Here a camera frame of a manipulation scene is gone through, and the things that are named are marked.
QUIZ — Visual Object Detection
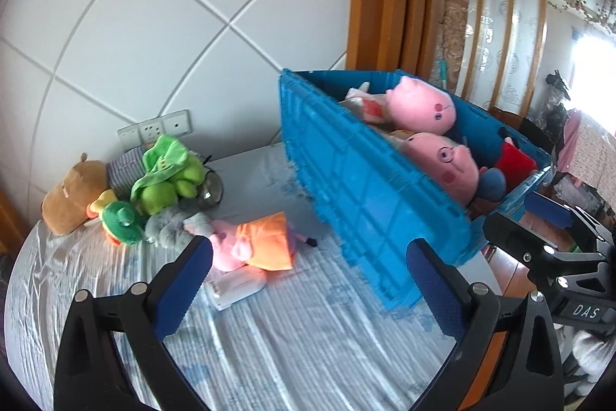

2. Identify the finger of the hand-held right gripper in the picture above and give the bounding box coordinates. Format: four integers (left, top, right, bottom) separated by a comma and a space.
482, 213, 578, 277
524, 191, 616, 250

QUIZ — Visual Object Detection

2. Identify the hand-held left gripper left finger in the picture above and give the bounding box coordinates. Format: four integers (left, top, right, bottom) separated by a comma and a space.
54, 235, 215, 411

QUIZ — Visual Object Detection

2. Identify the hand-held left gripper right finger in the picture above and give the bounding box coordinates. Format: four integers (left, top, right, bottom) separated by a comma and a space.
405, 238, 564, 411

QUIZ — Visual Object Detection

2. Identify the blue plastic crate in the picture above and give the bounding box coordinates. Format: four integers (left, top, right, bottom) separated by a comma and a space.
278, 68, 553, 313

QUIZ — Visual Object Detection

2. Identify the green frog plush toy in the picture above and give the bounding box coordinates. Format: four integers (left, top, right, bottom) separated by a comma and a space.
130, 134, 209, 215

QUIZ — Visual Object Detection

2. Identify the person's right forearm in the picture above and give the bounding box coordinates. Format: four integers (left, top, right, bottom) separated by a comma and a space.
561, 328, 616, 398

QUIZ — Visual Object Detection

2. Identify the white tissue packet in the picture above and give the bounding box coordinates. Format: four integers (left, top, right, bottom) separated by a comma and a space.
206, 269, 268, 312

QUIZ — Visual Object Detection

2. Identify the plush toy in red dress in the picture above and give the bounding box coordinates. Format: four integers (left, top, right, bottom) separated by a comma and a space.
495, 136, 539, 191

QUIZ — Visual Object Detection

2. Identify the grey plush toy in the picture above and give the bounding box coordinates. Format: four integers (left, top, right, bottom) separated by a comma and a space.
144, 208, 215, 248

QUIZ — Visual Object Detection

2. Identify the pink floral cloth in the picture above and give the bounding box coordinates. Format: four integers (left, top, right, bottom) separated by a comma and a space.
562, 112, 616, 202

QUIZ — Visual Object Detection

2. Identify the pink pig plush orange dress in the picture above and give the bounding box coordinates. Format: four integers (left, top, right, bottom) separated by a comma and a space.
192, 211, 318, 273

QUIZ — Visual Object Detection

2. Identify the duck plush with green hat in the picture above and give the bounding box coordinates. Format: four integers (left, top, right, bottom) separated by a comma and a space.
87, 192, 146, 247

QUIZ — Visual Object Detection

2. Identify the pink pig plush blue dress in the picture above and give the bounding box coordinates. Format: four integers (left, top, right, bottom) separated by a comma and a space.
392, 132, 507, 206

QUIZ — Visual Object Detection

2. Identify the glass bowl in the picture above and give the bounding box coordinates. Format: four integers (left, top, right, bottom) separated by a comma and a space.
195, 168, 224, 207

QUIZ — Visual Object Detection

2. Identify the dark clutter pile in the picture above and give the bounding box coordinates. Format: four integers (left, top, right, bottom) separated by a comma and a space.
533, 71, 574, 139

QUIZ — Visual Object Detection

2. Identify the brown capybara plush striped shirt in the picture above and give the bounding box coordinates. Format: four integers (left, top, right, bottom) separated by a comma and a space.
41, 148, 145, 235

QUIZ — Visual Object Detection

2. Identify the pink pig plush with glasses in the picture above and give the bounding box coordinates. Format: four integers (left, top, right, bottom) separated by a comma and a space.
385, 76, 458, 133

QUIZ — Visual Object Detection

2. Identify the wooden bedside cabinet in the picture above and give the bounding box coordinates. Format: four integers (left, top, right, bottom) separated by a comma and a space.
0, 190, 30, 254

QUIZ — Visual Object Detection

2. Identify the white plush toy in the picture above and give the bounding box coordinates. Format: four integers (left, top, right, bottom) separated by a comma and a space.
339, 81, 392, 124

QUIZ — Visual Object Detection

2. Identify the rolled patterned carpet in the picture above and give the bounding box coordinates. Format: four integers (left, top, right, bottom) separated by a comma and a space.
441, 0, 471, 91

